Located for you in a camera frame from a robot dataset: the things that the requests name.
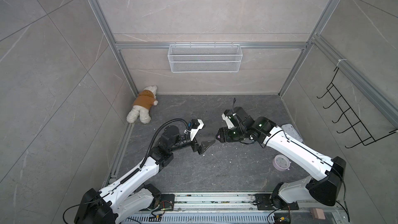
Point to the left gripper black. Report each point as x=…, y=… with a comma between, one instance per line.
x=201, y=148

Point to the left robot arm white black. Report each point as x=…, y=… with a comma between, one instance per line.
x=129, y=194

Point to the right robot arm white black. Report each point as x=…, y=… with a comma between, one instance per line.
x=326, y=175

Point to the pink box on rail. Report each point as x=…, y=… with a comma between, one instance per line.
x=317, y=213

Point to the black wire hook rack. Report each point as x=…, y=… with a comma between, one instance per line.
x=347, y=112

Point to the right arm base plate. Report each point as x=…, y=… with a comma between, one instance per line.
x=265, y=202

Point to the white power strip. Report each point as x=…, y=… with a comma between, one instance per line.
x=291, y=131

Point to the white wire mesh basket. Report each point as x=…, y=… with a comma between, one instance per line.
x=203, y=58

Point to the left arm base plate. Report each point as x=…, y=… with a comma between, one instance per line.
x=162, y=201

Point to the teddy bear with brown hoodie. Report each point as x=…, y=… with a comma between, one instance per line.
x=142, y=105

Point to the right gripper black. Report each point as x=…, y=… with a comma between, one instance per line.
x=224, y=136

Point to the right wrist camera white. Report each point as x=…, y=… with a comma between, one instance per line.
x=229, y=121

